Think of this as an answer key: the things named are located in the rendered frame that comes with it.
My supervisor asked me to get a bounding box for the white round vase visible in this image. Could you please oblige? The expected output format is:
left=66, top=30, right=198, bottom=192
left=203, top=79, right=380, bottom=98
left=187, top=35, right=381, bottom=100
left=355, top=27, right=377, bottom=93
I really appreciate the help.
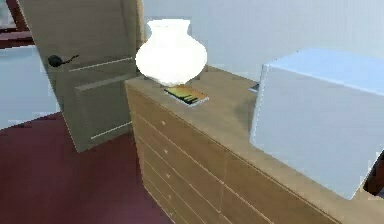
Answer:
left=134, top=18, right=208, bottom=86

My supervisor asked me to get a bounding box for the yellow and black book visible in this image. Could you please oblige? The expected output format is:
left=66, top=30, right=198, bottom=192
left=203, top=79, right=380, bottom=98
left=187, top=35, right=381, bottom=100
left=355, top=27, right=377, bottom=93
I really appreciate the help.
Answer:
left=163, top=85, right=210, bottom=108

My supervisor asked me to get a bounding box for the tan wooden chest of drawers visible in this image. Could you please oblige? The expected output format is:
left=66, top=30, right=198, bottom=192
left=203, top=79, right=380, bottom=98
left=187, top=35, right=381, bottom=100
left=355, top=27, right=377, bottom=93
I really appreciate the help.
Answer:
left=125, top=65, right=384, bottom=224

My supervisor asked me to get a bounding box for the beige room door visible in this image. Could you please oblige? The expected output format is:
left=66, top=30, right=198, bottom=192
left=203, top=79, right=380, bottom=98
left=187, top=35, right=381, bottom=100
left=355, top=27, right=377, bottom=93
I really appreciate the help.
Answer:
left=17, top=0, right=146, bottom=154

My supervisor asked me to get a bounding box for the pale blue box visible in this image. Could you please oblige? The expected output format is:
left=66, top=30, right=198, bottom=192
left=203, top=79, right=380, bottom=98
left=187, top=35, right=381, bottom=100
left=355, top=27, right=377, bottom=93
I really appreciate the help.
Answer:
left=249, top=47, right=384, bottom=201

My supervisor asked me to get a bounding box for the black door handle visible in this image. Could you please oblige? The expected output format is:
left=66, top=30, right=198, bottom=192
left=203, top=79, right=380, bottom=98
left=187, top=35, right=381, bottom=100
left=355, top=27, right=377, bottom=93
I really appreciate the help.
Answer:
left=47, top=54, right=80, bottom=68

